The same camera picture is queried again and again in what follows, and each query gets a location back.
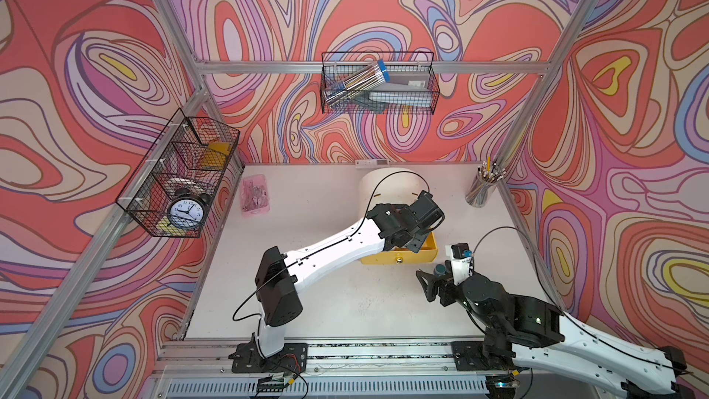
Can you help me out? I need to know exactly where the tube of pencils blue cap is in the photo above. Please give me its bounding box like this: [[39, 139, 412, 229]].
[[322, 60, 390, 111]]

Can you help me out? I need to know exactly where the clear cup of brushes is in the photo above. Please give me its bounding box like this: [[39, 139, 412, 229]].
[[465, 157, 505, 208]]

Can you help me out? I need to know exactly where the pink plastic tray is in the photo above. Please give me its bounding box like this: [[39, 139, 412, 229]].
[[240, 174, 270, 216]]

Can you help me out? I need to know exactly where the yellow object in basket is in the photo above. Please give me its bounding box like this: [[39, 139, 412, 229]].
[[199, 141, 232, 171]]

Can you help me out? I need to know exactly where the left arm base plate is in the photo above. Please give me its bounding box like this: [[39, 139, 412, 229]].
[[228, 343, 308, 374]]

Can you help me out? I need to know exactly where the black alarm clock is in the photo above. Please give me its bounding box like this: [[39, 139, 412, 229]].
[[167, 188, 212, 230]]

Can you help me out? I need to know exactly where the green circuit board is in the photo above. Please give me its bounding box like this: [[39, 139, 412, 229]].
[[256, 376, 294, 395]]

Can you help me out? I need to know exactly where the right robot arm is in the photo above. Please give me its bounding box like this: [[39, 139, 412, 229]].
[[415, 271, 695, 398]]

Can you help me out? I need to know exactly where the yellow drawer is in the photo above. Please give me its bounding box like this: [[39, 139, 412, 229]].
[[359, 233, 439, 265]]

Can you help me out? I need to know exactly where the black wire basket back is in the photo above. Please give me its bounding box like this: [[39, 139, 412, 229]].
[[319, 49, 441, 115]]

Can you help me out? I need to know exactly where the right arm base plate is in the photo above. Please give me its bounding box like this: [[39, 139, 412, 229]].
[[451, 340, 524, 371]]

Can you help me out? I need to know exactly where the small white display device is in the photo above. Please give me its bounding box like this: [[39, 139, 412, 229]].
[[356, 159, 389, 169]]

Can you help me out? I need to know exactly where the white round drawer cabinet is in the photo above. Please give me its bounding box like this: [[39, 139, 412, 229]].
[[356, 167, 430, 217]]

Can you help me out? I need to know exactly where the black wire basket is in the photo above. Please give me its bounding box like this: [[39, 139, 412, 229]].
[[116, 109, 240, 239], [319, 49, 441, 115]]

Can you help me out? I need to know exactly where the black wire basket left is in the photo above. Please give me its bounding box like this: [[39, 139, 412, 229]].
[[116, 109, 240, 239]]

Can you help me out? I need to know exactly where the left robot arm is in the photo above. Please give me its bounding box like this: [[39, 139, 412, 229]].
[[253, 190, 445, 358]]

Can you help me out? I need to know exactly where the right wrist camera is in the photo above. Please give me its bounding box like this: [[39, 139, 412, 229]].
[[446, 242, 475, 286]]

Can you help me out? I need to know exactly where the white box in basket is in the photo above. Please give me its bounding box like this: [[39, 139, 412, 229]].
[[369, 81, 433, 107]]

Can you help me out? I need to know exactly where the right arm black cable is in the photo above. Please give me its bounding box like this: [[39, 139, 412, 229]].
[[467, 225, 688, 372]]

